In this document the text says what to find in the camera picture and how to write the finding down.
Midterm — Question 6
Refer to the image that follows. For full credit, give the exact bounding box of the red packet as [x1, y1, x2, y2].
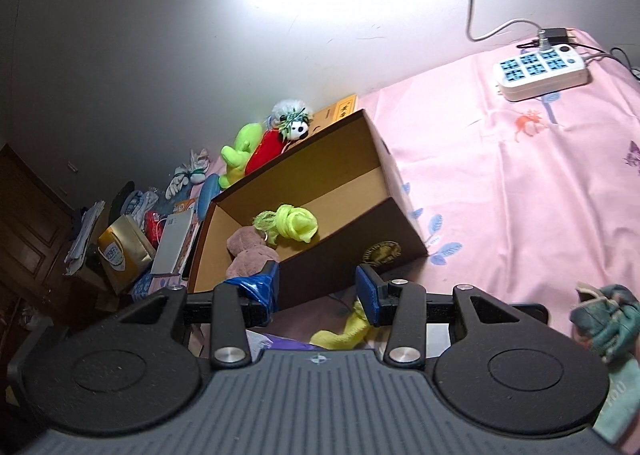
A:
[145, 210, 166, 243]

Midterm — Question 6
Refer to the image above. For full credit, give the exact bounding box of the light mint soft cloth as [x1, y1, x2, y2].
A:
[592, 360, 640, 443]

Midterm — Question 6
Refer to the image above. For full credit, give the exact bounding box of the pink printed bedsheet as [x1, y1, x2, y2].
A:
[145, 27, 640, 436]

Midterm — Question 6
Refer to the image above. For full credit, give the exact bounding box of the red plush toy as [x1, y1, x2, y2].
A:
[245, 130, 288, 174]

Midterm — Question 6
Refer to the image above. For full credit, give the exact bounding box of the yellow cardboard box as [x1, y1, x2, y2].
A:
[310, 94, 360, 133]

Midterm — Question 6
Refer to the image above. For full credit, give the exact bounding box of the white power strip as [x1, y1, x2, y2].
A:
[494, 42, 591, 102]

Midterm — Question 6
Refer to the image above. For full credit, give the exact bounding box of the gold paper bag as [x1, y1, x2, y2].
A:
[97, 215, 156, 296]

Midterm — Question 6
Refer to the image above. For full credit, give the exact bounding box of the yellow-green cloth bundle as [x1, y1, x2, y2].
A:
[252, 204, 319, 248]

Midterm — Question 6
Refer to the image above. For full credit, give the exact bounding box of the wooden cabinet door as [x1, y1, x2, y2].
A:
[0, 144, 76, 316]

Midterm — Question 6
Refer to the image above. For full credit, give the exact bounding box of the white flat box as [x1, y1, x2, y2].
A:
[150, 212, 193, 277]

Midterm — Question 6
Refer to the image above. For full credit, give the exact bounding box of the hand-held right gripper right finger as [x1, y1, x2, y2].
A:
[355, 264, 549, 368]

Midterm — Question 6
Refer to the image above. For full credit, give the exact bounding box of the bright green plush toy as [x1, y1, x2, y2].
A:
[221, 122, 264, 190]

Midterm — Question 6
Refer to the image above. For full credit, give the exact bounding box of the black charger plug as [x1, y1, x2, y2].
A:
[537, 27, 573, 53]

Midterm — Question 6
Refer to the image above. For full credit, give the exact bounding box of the teal cloth bundle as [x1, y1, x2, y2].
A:
[570, 282, 640, 366]

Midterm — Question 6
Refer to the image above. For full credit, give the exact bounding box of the yellow soft cloth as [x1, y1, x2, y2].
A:
[310, 300, 376, 351]

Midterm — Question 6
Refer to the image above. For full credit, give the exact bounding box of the black cable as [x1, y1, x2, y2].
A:
[570, 41, 640, 80]

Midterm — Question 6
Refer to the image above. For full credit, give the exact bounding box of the purple tissue pack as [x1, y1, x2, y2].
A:
[245, 330, 321, 361]

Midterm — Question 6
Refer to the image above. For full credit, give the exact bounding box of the pink plush toy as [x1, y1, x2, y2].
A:
[226, 226, 281, 293]

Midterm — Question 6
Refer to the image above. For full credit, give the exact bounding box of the stack of papers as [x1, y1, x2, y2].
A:
[64, 200, 106, 276]

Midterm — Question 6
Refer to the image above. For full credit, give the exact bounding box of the blue fabric pouch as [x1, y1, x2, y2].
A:
[197, 174, 222, 220]

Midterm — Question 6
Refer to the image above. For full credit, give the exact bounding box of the brown cardboard box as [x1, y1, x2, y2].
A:
[187, 108, 430, 312]

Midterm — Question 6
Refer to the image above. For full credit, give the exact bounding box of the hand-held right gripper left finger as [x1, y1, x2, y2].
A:
[117, 261, 281, 370]

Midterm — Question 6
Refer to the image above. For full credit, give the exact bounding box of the blue white cloth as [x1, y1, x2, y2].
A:
[120, 190, 158, 216]

